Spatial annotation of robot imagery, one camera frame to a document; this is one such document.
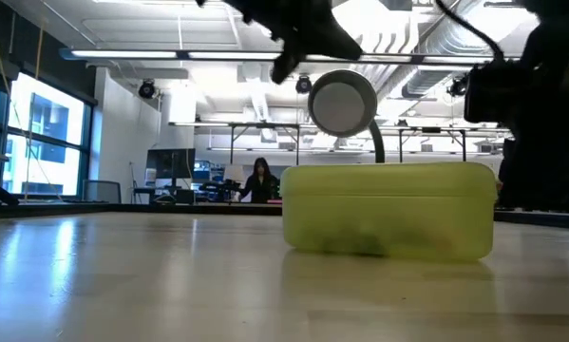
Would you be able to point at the black gooseneck desk lamp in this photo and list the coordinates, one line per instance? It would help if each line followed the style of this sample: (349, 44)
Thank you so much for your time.
(342, 104)

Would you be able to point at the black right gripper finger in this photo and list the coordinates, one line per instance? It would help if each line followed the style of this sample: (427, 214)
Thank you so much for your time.
(540, 176)

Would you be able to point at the yellow-green translucent supply box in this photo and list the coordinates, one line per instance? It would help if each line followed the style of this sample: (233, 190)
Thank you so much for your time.
(388, 214)

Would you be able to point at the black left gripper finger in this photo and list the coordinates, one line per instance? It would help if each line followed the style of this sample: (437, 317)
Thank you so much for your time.
(341, 43)

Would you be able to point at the black computer monitor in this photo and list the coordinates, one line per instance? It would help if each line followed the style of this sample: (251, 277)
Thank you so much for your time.
(170, 164)

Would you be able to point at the overhead light strip bar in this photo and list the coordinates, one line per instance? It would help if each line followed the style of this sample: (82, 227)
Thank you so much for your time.
(170, 55)

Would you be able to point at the grey office chair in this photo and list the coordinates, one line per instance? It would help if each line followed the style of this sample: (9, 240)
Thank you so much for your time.
(102, 191)

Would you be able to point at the black ceiling spotlight cluster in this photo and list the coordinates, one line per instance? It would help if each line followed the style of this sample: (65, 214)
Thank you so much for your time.
(457, 87)

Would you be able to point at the person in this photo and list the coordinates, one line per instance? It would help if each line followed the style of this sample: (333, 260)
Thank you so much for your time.
(261, 183)

